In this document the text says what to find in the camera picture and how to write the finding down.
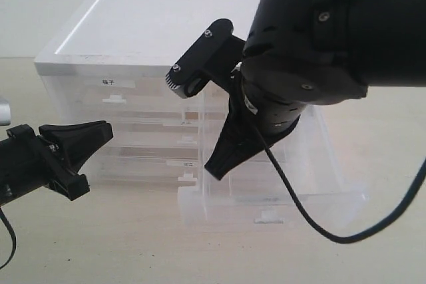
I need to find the wide drawer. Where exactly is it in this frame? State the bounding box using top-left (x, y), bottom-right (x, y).
top-left (97, 120), bottom-right (199, 159)
top-left (85, 156), bottom-right (199, 183)

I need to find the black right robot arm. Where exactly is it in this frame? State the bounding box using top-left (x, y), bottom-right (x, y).
top-left (205, 0), bottom-right (425, 180)

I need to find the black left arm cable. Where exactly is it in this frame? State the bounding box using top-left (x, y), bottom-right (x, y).
top-left (0, 209), bottom-right (17, 270)

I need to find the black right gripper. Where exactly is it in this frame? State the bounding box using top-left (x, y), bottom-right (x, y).
top-left (204, 65), bottom-right (302, 180)

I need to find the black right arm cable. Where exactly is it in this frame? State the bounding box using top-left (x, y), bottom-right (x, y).
top-left (232, 74), bottom-right (426, 244)

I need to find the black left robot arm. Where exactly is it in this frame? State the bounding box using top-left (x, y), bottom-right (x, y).
top-left (1, 120), bottom-right (113, 205)

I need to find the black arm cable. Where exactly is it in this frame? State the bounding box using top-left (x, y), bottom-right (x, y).
top-left (0, 209), bottom-right (17, 270)
top-left (232, 74), bottom-right (426, 244)

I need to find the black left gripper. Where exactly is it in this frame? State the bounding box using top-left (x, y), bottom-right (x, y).
top-left (5, 120), bottom-right (113, 201)

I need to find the small drawer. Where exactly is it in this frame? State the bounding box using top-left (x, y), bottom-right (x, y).
top-left (178, 86), bottom-right (367, 227)
top-left (56, 76), bottom-right (202, 123)

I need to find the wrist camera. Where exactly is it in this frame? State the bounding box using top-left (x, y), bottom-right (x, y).
top-left (165, 19), bottom-right (245, 99)
top-left (0, 96), bottom-right (11, 126)

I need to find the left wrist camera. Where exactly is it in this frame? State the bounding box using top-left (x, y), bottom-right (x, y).
top-left (0, 96), bottom-right (11, 126)

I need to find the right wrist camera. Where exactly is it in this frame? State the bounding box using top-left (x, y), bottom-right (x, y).
top-left (165, 19), bottom-right (245, 99)

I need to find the white translucent drawer cabinet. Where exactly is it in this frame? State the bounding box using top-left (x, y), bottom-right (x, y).
top-left (33, 0), bottom-right (277, 185)

